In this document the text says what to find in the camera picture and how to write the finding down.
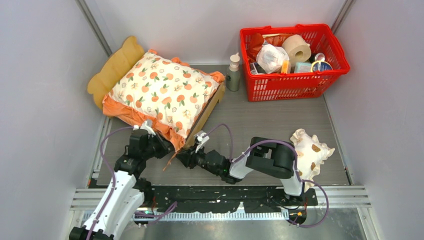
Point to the red plastic shopping basket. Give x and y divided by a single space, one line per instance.
277 86

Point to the small silver can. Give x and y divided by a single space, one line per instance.
319 57

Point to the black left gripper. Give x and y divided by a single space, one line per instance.
166 146

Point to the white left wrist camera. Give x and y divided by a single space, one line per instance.
147 126

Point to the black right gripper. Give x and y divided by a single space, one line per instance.
186 159

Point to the round blue lidded tin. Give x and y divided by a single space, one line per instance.
320 66

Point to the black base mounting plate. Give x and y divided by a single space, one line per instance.
219 199

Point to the orange fruit print cushion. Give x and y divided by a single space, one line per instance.
168 92

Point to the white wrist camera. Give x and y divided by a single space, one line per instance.
200 139
147 126

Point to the orange red crumpled bag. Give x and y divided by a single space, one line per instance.
257 40

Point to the cream frilled small pillow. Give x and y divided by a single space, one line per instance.
311 154

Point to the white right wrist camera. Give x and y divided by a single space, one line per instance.
200 139

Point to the slotted aluminium rail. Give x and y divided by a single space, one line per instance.
342 197

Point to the light teal small box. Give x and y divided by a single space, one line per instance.
302 67

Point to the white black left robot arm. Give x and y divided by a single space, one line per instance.
126 191

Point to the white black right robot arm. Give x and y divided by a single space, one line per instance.
272 157

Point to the beige toilet paper roll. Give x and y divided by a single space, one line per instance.
297 49

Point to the wooden pet bed frame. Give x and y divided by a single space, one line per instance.
120 63

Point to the white plastic wrapped packet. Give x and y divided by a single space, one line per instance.
271 58

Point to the green pump lotion bottle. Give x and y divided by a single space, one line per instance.
233 75

